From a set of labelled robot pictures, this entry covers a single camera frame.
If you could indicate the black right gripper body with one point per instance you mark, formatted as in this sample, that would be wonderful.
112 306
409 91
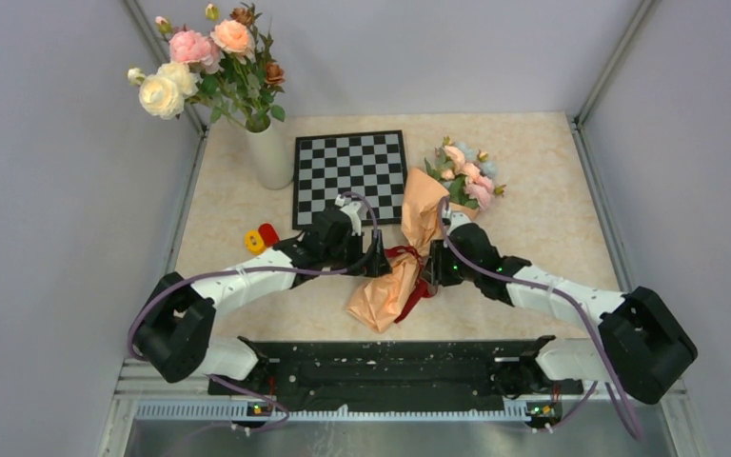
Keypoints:
446 268

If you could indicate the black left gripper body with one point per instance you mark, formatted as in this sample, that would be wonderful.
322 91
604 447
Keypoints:
368 266

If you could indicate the dark red ribbon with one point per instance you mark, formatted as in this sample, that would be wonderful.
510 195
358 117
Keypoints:
420 288

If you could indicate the orange paper bouquet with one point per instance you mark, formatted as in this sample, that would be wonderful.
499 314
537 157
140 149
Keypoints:
468 177

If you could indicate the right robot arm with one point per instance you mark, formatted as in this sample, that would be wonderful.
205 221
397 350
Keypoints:
635 343

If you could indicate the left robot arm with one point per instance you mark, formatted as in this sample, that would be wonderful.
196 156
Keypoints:
174 330

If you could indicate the white ceramic vase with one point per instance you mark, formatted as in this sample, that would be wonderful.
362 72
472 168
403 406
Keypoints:
272 161

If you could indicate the flower bunch in vase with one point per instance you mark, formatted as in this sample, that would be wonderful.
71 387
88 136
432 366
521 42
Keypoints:
228 69

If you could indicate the black white checkerboard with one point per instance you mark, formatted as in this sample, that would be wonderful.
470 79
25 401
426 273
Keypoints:
372 164

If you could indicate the red yellow toy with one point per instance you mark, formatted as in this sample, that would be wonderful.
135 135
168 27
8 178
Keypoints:
260 239

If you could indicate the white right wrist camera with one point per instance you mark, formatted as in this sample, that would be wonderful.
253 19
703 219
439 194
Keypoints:
452 220

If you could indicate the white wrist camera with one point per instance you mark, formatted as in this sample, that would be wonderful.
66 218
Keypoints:
452 220
354 209

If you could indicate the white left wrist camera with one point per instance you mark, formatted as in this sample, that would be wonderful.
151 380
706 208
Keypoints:
354 209

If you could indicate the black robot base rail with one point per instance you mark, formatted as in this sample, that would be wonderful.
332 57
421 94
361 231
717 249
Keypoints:
426 376

